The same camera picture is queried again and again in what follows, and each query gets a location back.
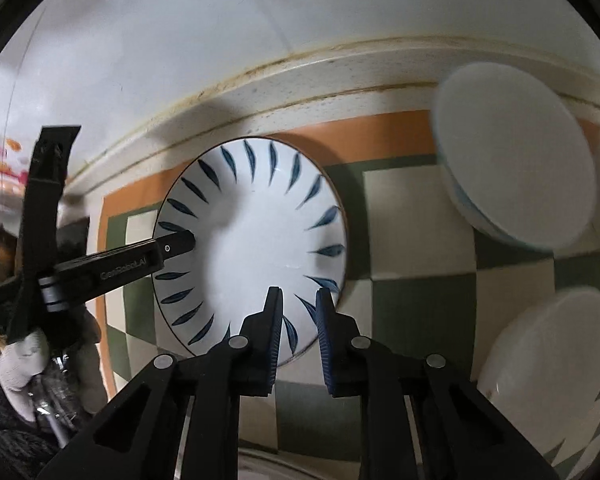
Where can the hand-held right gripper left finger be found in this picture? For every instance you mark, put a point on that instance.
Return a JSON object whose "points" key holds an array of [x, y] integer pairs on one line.
{"points": [[276, 340]]}

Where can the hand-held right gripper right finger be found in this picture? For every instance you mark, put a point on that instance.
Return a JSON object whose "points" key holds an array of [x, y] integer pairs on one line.
{"points": [[325, 340]]}

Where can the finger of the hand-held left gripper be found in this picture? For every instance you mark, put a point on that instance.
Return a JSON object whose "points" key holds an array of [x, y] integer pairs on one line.
{"points": [[177, 245]]}

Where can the blue leaf pattern plate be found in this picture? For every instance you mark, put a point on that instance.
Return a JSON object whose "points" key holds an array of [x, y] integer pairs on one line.
{"points": [[260, 240]]}

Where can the white bowl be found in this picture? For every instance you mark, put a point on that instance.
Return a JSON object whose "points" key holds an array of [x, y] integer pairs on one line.
{"points": [[515, 160], [545, 360]]}

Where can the person's left forearm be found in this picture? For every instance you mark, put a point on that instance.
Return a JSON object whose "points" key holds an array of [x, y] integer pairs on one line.
{"points": [[14, 440]]}

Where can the person's left hand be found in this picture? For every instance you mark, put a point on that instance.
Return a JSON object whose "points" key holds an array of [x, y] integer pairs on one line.
{"points": [[18, 362]]}

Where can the green white checkered mat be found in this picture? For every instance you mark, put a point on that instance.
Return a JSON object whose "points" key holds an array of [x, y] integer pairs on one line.
{"points": [[420, 310]]}

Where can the colourful wall stickers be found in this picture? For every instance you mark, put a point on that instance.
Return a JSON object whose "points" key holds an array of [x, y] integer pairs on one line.
{"points": [[2, 170]]}

